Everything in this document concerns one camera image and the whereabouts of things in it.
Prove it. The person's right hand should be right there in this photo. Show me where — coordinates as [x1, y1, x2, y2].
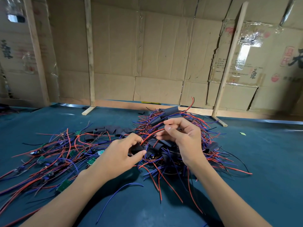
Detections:
[155, 117, 209, 168]

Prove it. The person's left hand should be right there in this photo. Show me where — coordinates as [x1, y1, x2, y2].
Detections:
[90, 133, 147, 183]

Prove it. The black sleeve piece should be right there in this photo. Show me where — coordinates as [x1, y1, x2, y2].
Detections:
[129, 143, 146, 155]

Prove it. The pile of black sleeve pieces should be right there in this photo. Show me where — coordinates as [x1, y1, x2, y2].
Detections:
[92, 125, 135, 137]

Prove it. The pile of sleeved wired boards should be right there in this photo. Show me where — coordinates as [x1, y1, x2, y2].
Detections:
[135, 98, 253, 213]

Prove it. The pile of unsleeved wired boards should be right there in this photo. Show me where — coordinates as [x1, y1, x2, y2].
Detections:
[0, 123, 112, 227]

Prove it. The person's left forearm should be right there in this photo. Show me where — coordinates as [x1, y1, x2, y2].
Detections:
[21, 170, 114, 227]

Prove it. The person's right forearm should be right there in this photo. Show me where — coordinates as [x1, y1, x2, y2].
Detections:
[189, 156, 273, 227]

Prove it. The wooden ledge board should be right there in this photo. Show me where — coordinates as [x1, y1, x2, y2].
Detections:
[59, 97, 303, 122]

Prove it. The clear plastic sheet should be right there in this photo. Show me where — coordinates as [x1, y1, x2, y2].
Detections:
[234, 21, 275, 71]

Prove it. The loose blue wire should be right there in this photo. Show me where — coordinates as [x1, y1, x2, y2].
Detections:
[96, 182, 144, 224]

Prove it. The pale slanted wooden post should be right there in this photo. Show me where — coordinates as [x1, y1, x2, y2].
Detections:
[211, 2, 249, 127]

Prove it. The thin wooden post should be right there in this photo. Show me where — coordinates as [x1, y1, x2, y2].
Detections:
[81, 0, 97, 115]

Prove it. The wide wooden post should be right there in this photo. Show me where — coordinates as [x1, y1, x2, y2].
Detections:
[22, 0, 50, 107]

